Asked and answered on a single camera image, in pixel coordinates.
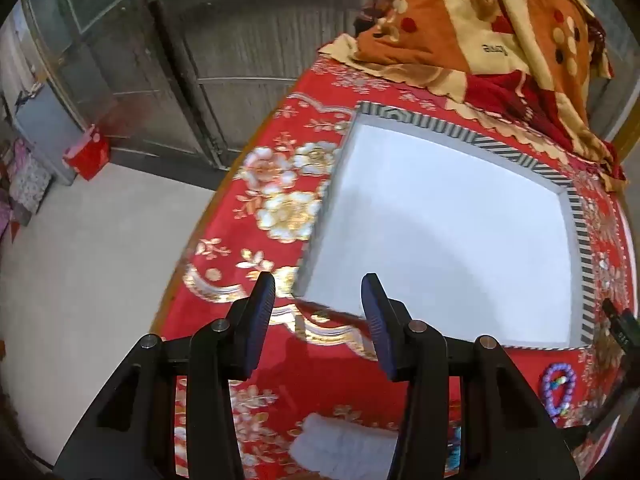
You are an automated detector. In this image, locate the purple bead bracelet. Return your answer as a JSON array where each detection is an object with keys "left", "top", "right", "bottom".
[{"left": 539, "top": 362, "right": 578, "bottom": 424}]

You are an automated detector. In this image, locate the light blue fuzzy headband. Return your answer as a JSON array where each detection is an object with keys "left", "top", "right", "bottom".
[{"left": 288, "top": 413, "right": 398, "bottom": 480}]

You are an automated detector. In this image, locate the striped white tray box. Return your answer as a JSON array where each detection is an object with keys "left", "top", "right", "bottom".
[{"left": 292, "top": 101, "right": 597, "bottom": 350}]

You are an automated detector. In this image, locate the red floral table cloth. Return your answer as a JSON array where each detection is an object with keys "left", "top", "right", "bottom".
[{"left": 155, "top": 56, "right": 637, "bottom": 479}]

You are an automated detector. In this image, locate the metal glass door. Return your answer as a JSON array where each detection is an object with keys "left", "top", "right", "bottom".
[{"left": 21, "top": 0, "right": 360, "bottom": 169}]

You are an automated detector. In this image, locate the orange red folded blanket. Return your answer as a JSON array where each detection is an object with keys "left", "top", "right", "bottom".
[{"left": 322, "top": 0, "right": 626, "bottom": 192}]

